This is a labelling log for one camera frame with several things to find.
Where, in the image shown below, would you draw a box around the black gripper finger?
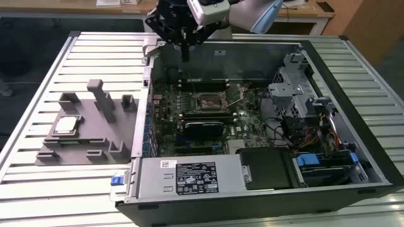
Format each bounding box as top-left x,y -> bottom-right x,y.
185,22 -> 219,62
145,9 -> 187,62

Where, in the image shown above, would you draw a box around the metal socket cover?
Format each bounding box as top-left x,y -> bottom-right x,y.
224,82 -> 247,106

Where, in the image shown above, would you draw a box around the thin metal locking lever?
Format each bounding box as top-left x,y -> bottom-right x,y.
225,97 -> 247,110

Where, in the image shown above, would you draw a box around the silver CPU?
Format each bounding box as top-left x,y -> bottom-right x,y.
53,115 -> 83,135

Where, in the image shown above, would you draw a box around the large white box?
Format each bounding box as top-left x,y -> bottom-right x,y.
95,0 -> 121,9

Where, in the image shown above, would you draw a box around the wooden desk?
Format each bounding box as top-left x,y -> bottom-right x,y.
0,0 -> 336,34

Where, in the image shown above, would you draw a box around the black RAM stick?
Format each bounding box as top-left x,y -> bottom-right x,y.
181,112 -> 236,119
183,117 -> 236,124

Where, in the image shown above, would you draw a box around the silver metal drive cage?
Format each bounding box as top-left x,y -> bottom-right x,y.
267,52 -> 321,120

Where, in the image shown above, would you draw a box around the green motherboard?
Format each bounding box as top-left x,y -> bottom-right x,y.
148,79 -> 279,158

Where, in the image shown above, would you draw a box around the small black desk object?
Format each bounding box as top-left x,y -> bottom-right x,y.
316,1 -> 335,12

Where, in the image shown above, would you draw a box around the black graphics card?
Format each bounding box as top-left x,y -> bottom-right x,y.
184,121 -> 225,138

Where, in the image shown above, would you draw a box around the silver chipset heatsink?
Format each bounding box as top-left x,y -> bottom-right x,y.
227,139 -> 248,150

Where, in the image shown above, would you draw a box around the black expansion slot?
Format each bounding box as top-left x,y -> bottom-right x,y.
175,146 -> 221,154

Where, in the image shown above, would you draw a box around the grey parts rack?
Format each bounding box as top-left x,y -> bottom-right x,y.
33,79 -> 140,167

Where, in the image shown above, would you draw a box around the wooden cabinet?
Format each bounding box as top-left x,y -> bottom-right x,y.
323,0 -> 404,66

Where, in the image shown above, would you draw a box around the green RAM stick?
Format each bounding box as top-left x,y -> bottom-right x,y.
59,139 -> 104,144

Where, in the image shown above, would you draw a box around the black plastic shroud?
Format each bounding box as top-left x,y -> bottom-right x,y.
237,147 -> 300,191

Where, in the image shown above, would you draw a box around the silver power supply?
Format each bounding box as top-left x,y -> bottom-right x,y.
135,156 -> 248,200

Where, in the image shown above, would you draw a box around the hard disk in blue carrier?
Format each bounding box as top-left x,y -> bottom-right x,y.
292,151 -> 369,186

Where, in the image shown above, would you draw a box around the black PC case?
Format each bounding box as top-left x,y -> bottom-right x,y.
108,35 -> 404,223

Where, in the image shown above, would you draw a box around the white rimmed wrist camera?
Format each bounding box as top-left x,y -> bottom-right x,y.
187,0 -> 233,26

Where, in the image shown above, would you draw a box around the yellow orange power wires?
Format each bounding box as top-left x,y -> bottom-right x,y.
295,136 -> 320,148

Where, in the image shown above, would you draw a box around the orange flat data wire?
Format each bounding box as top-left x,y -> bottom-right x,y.
329,131 -> 344,152

